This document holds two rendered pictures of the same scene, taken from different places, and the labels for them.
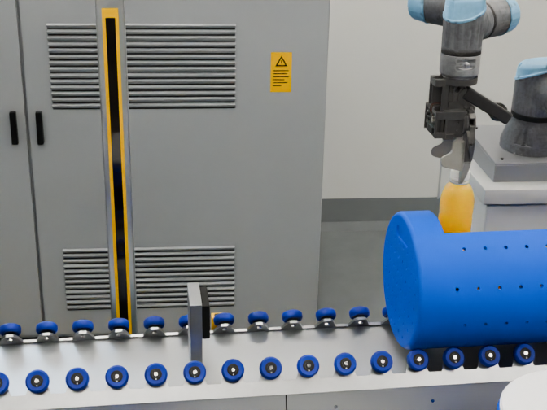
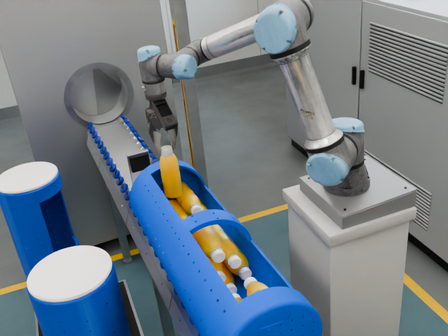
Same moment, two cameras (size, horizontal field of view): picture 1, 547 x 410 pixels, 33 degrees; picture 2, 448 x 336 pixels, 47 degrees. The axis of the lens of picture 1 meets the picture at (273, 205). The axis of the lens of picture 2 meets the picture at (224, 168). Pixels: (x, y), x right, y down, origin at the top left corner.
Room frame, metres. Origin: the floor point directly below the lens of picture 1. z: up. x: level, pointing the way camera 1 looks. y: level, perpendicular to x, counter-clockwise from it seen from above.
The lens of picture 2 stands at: (1.57, -1.99, 2.10)
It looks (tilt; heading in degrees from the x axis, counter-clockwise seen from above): 29 degrees down; 77
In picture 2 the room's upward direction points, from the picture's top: 6 degrees counter-clockwise
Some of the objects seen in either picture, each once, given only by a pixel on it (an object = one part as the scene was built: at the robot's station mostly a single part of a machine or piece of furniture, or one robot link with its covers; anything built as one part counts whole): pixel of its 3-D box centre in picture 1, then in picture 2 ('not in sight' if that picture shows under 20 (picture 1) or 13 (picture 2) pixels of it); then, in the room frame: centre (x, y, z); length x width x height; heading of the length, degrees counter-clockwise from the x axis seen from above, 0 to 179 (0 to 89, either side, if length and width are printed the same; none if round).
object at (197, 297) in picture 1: (199, 327); (141, 168); (1.66, 0.15, 1.00); 0.10 x 0.04 x 0.15; 8
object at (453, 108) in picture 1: (452, 106); (157, 109); (1.73, -0.34, 1.46); 0.09 x 0.08 x 0.12; 98
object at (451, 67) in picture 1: (460, 65); (153, 87); (1.73, -0.35, 1.54); 0.08 x 0.08 x 0.05
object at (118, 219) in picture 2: not in sight; (119, 221); (1.49, 0.83, 0.31); 0.06 x 0.06 x 0.63; 8
